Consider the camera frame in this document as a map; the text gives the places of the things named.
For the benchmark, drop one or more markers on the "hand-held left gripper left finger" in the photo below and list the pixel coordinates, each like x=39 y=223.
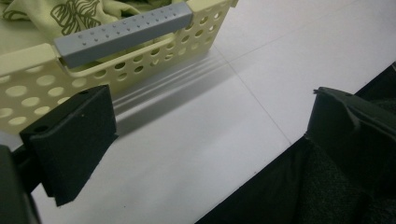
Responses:
x=73 y=143

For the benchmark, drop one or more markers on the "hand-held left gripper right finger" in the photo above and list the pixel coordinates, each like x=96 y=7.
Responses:
x=348 y=130

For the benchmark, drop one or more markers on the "pale yellow perforated plastic basket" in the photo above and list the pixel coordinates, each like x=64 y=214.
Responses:
x=124 y=49

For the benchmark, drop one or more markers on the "light green printed cloth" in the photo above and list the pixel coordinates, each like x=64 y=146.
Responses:
x=62 y=18

